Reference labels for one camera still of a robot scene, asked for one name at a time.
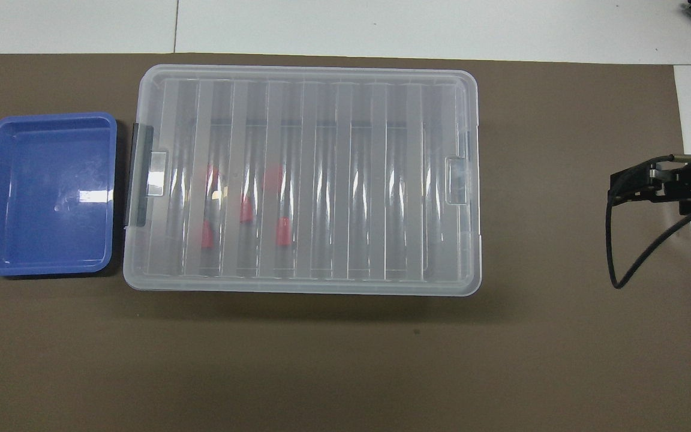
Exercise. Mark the clear ribbed box lid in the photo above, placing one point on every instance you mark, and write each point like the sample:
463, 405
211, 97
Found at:
351, 180

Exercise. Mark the red block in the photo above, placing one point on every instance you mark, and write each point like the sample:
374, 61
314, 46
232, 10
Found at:
206, 235
212, 175
246, 211
272, 177
284, 233

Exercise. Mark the clear plastic storage box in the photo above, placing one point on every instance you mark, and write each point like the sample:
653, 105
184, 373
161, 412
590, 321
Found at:
159, 267

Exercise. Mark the blue plastic tray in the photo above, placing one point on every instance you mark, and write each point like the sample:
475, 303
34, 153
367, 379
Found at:
51, 240

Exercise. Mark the brown table mat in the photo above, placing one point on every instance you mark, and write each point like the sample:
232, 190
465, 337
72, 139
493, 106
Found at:
345, 360

